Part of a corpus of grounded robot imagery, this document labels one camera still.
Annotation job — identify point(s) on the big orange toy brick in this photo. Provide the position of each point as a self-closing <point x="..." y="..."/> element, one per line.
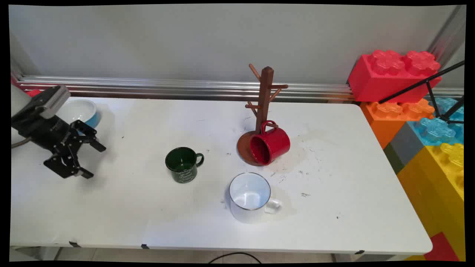
<point x="382" y="122"/>

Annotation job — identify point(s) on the dark green enamel mug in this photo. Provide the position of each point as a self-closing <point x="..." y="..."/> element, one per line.
<point x="182" y="170"/>

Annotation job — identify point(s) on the low red toy brick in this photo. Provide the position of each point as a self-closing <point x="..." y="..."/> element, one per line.
<point x="441" y="248"/>

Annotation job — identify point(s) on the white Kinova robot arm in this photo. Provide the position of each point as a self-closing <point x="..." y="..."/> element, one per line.
<point x="18" y="100"/>

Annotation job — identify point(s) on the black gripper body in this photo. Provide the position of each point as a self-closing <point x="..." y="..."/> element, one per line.
<point x="55" y="133"/>

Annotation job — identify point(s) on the big yellow toy brick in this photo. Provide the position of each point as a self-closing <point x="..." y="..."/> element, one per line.
<point x="434" y="193"/>

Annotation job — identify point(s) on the white enamel mug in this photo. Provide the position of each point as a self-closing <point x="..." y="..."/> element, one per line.
<point x="245" y="213"/>

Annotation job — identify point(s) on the brown wooden mug tree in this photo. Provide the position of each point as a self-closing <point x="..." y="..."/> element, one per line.
<point x="266" y="92"/>

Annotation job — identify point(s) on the aluminium rail along wall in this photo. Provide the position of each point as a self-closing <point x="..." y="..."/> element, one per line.
<point x="148" y="87"/>

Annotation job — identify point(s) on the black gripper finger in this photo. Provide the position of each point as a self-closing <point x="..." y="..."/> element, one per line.
<point x="65" y="165"/>
<point x="91" y="141"/>

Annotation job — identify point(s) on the big grey toy brick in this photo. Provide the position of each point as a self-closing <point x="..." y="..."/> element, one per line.
<point x="402" y="146"/>

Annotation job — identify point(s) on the blue and white bowl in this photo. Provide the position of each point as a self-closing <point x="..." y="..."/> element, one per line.
<point x="79" y="109"/>

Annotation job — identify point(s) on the black tripod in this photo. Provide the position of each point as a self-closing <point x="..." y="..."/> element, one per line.
<point x="454" y="105"/>

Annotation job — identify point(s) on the aluminium corner post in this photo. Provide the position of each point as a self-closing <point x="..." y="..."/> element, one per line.
<point x="447" y="37"/>

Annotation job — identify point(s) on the big red toy brick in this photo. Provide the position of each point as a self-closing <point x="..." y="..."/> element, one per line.
<point x="386" y="81"/>

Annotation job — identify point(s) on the red speckled mug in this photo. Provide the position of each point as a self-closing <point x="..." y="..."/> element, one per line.
<point x="276" y="142"/>

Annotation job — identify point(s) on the small red toy brick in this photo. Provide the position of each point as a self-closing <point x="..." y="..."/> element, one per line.
<point x="34" y="92"/>

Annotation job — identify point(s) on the big blue toy brick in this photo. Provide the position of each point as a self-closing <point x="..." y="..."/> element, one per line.
<point x="434" y="129"/>

